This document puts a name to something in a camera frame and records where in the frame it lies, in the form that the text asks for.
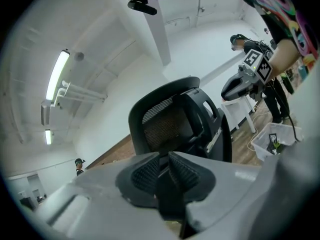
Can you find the black mesh office chair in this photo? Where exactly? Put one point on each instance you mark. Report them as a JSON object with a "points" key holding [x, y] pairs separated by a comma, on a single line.
{"points": [[175, 119]]}

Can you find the clear plastic storage bin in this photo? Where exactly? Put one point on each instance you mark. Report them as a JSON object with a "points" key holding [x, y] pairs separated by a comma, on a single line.
{"points": [[280, 134]]}

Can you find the short ceiling tube light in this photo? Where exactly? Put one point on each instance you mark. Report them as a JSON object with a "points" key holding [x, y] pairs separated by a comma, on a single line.
{"points": [[48, 137]]}

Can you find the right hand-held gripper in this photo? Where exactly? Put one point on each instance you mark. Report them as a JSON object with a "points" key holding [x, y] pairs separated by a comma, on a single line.
{"points": [[257, 66]]}

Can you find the white table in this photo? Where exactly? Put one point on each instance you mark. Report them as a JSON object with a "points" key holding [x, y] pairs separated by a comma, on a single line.
{"points": [[237, 106]]}

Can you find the black head-mounted camera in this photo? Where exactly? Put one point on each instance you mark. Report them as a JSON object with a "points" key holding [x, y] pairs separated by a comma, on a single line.
{"points": [[142, 7]]}

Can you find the white ceiling pipes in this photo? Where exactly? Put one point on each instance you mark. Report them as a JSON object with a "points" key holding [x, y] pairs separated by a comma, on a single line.
{"points": [[80, 94]]}

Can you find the person's right forearm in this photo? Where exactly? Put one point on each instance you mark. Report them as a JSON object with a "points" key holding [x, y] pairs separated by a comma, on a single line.
{"points": [[285, 56]]}

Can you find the long ceiling tube light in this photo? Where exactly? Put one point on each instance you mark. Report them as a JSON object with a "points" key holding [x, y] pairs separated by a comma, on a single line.
{"points": [[57, 75]]}

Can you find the black picture frame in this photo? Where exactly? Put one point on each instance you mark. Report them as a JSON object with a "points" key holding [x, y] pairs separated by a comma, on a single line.
{"points": [[272, 142]]}

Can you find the round ceiling smoke detector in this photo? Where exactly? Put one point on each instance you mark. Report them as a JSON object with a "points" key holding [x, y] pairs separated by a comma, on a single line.
{"points": [[79, 56]]}

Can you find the black colourful print shirt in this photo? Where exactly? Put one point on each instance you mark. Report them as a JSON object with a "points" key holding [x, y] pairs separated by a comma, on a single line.
{"points": [[287, 6]]}

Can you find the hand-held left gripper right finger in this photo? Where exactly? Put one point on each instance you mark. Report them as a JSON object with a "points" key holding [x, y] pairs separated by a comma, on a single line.
{"points": [[225, 196]]}

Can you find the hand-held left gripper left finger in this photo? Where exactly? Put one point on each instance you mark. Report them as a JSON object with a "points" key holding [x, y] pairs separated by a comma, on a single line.
{"points": [[100, 209]]}

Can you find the grey ceiling-mounted unit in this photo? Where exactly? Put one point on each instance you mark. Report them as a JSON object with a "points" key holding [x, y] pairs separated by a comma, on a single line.
{"points": [[45, 113]]}

